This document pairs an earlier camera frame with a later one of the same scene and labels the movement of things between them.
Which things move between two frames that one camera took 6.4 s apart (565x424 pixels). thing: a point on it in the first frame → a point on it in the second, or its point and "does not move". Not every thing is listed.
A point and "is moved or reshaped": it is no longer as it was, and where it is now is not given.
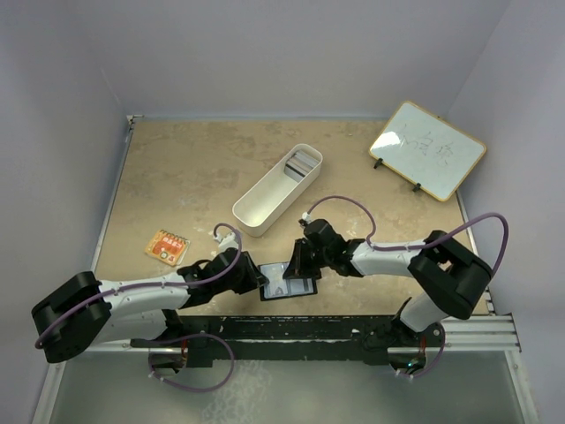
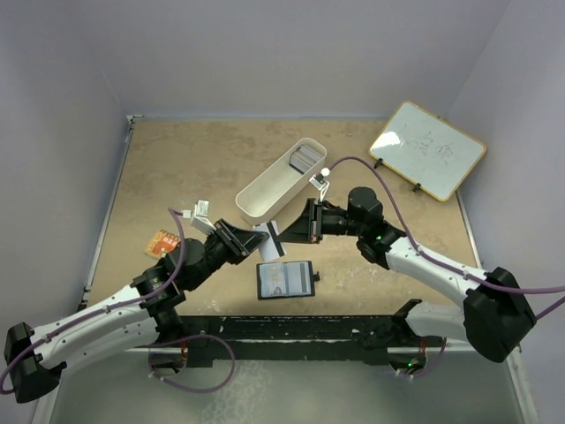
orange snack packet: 168,246 does not move
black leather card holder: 280,287 does not move
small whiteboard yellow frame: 425,151 does not move
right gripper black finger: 296,268 → 305,229
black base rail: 299,338 does not move
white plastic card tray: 261,206 is moved or reshaped
